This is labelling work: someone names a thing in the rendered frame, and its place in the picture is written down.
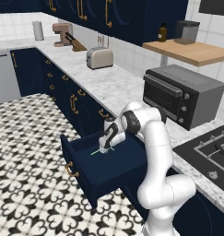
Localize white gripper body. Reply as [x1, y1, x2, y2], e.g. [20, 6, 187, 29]
[99, 140, 115, 155]

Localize green straw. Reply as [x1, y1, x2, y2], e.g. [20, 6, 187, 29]
[90, 147, 115, 156]

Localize navy blue open drawer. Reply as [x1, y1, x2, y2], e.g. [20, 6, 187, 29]
[60, 130, 148, 210]

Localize cream toaster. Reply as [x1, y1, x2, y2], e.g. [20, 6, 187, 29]
[86, 46, 114, 71]

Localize grey toaster oven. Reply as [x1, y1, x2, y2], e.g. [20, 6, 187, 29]
[142, 64, 224, 132]

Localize black hob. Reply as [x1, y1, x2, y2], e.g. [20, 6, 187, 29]
[171, 124, 224, 196]

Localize navy blue lower cupboards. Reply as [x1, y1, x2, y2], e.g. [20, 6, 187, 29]
[9, 47, 117, 138]

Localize navy blue cupboards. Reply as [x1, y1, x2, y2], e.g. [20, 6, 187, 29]
[9, 47, 117, 138]
[0, 0, 189, 47]

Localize pale utensils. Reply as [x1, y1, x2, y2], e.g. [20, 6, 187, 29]
[96, 33, 111, 50]

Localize wooden knife block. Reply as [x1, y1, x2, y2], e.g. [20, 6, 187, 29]
[65, 31, 88, 53]

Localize hob knob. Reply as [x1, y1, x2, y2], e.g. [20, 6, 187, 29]
[207, 171, 219, 181]

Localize brown coffee machine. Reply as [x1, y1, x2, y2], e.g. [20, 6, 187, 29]
[52, 22, 74, 48]

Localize silver dishwasher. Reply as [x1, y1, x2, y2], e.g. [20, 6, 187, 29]
[0, 50, 22, 105]

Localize brown glass bottle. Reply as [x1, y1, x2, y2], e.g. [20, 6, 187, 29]
[157, 22, 169, 43]

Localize navy blue upper cupboards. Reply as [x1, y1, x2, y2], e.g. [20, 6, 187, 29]
[0, 0, 189, 47]

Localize white paper towel roll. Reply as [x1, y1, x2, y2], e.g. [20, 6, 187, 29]
[31, 20, 45, 41]

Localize grey canister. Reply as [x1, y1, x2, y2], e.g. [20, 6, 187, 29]
[173, 20, 201, 46]

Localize dark extractor hood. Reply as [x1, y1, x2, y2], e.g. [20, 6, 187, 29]
[198, 0, 224, 18]

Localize brass cupboard door handle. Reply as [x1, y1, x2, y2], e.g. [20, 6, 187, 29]
[11, 52, 18, 69]
[69, 93, 80, 115]

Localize wooden wall shelf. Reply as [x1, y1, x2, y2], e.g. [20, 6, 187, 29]
[142, 39, 224, 68]

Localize brass upper cupboard handle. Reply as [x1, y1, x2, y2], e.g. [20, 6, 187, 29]
[77, 0, 88, 22]
[105, 0, 113, 29]
[48, 0, 57, 14]

